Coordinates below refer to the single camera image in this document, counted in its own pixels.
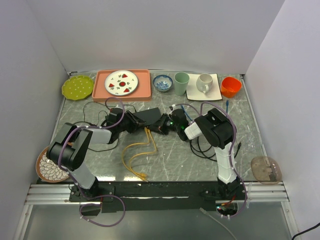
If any brown petal pattern plate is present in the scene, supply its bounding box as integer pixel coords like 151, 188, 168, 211
35, 146, 69, 183

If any orange plastic bowl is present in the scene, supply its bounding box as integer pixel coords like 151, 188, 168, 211
220, 76, 242, 98

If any black power adapter brick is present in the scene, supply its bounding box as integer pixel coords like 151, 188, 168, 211
105, 114, 117, 125

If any thin black power cord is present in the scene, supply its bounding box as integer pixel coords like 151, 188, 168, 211
82, 101, 138, 152

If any black cord bottom right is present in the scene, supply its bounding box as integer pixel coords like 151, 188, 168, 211
291, 223, 320, 240

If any pale green cup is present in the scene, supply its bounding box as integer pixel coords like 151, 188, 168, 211
173, 72, 190, 96

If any white ceramic mug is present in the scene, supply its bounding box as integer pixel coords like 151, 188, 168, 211
196, 73, 213, 95

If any yellow ethernet cable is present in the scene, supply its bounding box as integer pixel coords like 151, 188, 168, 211
121, 127, 154, 182
128, 128, 159, 178

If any transparent brown oval dish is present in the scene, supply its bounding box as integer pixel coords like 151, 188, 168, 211
251, 156, 283, 185

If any green dotted plate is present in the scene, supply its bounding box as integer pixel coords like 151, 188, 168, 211
61, 75, 94, 101

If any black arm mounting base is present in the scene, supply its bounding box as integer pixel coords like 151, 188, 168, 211
69, 180, 246, 213

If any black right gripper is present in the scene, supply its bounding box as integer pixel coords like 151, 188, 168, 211
148, 113, 180, 136

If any pink plastic tray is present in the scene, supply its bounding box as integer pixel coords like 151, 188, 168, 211
92, 69, 152, 103

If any blue ethernet cable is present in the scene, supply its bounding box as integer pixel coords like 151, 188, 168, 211
179, 100, 231, 121

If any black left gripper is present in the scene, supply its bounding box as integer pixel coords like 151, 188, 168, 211
117, 110, 147, 134

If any blue white patterned bowl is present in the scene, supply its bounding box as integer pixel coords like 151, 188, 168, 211
152, 74, 173, 93

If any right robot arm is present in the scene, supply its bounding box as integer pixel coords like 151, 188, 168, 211
147, 108, 240, 200

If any white square plate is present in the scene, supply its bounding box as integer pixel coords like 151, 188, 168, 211
186, 73, 222, 101

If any white loose cable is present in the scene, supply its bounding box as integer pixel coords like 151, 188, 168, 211
199, 207, 238, 240

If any white watermelon pattern plate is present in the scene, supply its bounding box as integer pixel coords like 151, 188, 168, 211
104, 70, 139, 97

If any aluminium frame rail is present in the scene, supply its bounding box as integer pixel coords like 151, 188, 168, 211
24, 182, 290, 205

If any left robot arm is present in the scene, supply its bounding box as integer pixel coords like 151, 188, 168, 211
46, 107, 147, 201

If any black network switch box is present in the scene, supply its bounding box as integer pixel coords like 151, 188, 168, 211
133, 107, 162, 126

